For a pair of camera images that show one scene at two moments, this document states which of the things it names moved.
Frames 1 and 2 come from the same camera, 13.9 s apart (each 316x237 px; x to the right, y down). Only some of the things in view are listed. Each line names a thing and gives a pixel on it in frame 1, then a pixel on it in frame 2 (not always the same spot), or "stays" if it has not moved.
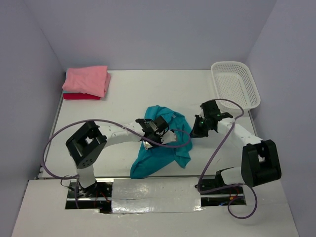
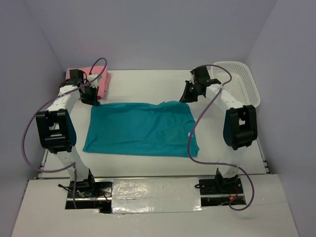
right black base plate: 221,197 stays
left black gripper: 159,135 -> 93,101
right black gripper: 196,132 -> 186,98
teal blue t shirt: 149,160 -> 156,128
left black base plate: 98,196 stays
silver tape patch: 156,195 stays
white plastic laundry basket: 235,81 stays
